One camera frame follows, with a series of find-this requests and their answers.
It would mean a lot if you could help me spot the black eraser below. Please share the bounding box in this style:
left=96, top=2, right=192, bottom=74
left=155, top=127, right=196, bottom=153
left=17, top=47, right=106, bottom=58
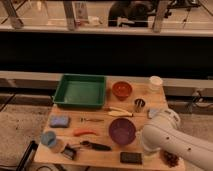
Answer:
left=120, top=152, right=142, bottom=164

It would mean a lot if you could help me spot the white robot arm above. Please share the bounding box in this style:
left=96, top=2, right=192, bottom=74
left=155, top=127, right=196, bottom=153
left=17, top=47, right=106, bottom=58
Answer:
left=141, top=109, right=213, bottom=171

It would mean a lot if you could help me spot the red bowl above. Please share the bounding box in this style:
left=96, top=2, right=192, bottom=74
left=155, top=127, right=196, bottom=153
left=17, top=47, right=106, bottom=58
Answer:
left=112, top=81, right=132, bottom=101

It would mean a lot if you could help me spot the purple bowl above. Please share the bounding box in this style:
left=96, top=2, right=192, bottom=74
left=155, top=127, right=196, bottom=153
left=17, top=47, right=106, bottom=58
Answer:
left=108, top=118, right=136, bottom=146

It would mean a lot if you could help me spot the yellow banana toy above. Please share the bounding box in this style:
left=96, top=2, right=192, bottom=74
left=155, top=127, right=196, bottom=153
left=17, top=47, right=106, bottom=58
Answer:
left=107, top=107, right=133, bottom=117

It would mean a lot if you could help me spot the green plastic tray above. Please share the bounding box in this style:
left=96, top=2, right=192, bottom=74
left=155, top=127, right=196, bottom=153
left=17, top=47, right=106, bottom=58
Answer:
left=53, top=74, right=106, bottom=109

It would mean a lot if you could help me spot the small metal cup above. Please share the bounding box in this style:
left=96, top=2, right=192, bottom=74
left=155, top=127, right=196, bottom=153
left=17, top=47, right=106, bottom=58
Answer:
left=134, top=98, right=145, bottom=113

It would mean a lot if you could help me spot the small metal tool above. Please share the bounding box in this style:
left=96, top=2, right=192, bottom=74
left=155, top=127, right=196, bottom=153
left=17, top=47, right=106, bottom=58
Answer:
left=80, top=118, right=104, bottom=122

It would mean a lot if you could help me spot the clear plastic container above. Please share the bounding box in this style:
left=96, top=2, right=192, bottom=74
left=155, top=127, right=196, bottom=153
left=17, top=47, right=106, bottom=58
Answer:
left=148, top=76, right=163, bottom=92

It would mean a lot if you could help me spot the wooden board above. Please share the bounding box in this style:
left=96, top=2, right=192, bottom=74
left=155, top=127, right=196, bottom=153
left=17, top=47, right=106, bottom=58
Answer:
left=34, top=79, right=185, bottom=171

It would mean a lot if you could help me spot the light blue cloth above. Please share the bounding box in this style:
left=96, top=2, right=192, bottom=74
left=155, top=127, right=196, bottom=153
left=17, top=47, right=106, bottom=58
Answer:
left=147, top=108, right=159, bottom=119

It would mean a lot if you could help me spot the orange carrot toy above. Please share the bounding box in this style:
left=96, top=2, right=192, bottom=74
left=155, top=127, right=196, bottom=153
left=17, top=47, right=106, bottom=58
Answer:
left=73, top=129, right=99, bottom=136

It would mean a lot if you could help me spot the blue sponge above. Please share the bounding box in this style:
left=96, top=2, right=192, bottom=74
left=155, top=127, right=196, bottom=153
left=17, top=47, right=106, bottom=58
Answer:
left=49, top=116, right=70, bottom=128

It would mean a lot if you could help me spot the person in dark clothes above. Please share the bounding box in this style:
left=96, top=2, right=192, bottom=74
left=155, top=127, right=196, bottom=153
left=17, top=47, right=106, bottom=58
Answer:
left=108, top=0, right=153, bottom=27

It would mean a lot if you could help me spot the black binder clip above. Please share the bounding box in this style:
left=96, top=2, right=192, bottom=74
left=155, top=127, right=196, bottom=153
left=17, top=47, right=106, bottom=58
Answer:
left=61, top=144, right=79, bottom=160

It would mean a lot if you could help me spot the blue cup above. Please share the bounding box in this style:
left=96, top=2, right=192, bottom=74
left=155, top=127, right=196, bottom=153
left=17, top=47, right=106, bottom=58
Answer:
left=41, top=131, right=57, bottom=148

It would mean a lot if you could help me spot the dark grape bunch toy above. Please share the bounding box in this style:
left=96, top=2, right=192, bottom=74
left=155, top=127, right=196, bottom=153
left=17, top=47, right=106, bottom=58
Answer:
left=163, top=151, right=179, bottom=167

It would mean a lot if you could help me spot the black stand leg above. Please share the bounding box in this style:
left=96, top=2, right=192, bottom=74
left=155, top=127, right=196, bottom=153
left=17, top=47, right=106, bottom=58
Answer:
left=16, top=141, right=38, bottom=171

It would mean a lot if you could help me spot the black handled peeler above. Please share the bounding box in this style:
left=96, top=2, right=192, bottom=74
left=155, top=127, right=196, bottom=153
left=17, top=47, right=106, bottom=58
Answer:
left=80, top=141, right=112, bottom=151

